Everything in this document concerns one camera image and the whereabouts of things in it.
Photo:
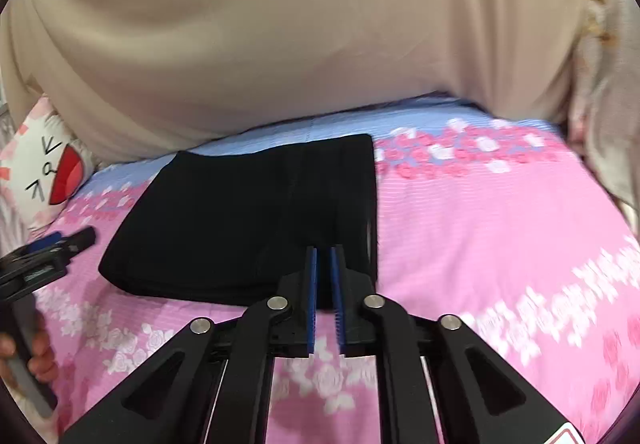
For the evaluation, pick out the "floral cream quilt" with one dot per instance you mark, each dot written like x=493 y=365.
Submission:
x=603 y=124

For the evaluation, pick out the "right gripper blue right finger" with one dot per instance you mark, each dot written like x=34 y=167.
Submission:
x=339 y=310

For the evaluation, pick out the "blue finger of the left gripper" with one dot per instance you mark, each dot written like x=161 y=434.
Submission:
x=79 y=242
x=44 y=242

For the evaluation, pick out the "black pants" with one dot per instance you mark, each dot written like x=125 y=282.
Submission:
x=224 y=230

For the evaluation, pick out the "pink floral bedsheet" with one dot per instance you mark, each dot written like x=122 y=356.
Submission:
x=495 y=221

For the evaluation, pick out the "person's left hand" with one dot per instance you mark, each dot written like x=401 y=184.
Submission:
x=42 y=364

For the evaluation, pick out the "white cat face pillow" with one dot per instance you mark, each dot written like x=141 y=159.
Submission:
x=43 y=166

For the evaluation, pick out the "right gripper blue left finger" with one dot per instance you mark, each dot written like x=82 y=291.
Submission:
x=310 y=296

